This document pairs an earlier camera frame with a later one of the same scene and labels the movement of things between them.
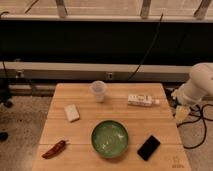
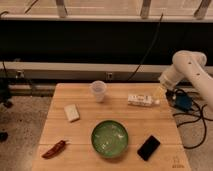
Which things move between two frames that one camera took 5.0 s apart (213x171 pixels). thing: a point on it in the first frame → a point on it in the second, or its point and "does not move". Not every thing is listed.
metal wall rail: [93, 71] does not move
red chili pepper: [55, 150] does not move
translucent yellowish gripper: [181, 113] → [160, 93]
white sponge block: [71, 112] does not move
